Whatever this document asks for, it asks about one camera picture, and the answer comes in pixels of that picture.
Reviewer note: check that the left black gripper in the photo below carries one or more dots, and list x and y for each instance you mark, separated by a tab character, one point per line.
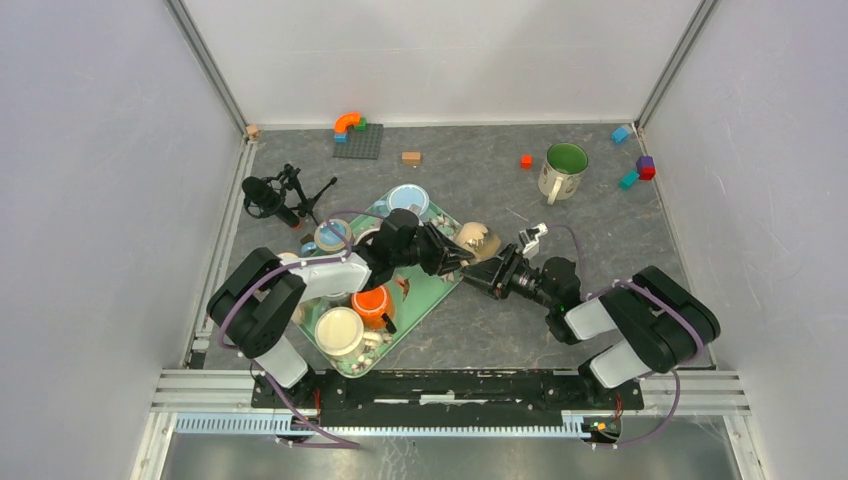
446	254

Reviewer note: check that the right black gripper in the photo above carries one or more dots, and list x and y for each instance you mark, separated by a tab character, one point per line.
481	274

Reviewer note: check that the tan ceramic mug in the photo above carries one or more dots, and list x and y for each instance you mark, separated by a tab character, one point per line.
478	239

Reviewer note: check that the light blue ribbed mug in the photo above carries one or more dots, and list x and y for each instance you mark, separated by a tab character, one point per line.
408	196

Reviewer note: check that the floral cream mug green inside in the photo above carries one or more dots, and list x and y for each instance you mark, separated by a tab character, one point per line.
562	172

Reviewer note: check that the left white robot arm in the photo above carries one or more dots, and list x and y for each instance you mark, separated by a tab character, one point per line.
255	304

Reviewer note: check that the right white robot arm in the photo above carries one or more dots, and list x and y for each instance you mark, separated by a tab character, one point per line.
662	325

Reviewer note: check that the orange mug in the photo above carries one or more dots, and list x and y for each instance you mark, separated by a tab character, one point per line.
375	308

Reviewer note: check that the brown wooden block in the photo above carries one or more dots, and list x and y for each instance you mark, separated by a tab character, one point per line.
411	158

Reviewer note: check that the green floral tray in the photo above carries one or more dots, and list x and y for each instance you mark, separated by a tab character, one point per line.
413	294

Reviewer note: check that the grey lego baseplate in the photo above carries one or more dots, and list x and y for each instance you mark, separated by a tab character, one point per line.
361	144

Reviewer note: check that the orange curved block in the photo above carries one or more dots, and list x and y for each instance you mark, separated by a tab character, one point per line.
351	121

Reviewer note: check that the teal block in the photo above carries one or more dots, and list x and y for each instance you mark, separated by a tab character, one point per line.
629	180

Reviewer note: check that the blue block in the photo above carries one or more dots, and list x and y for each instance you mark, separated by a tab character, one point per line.
621	133

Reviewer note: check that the purple red block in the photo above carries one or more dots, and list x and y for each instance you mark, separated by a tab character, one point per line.
646	168

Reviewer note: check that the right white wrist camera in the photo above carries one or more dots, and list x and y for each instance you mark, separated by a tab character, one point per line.
529	240

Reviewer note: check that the black mounting base rail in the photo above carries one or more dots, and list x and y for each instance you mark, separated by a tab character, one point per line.
457	398

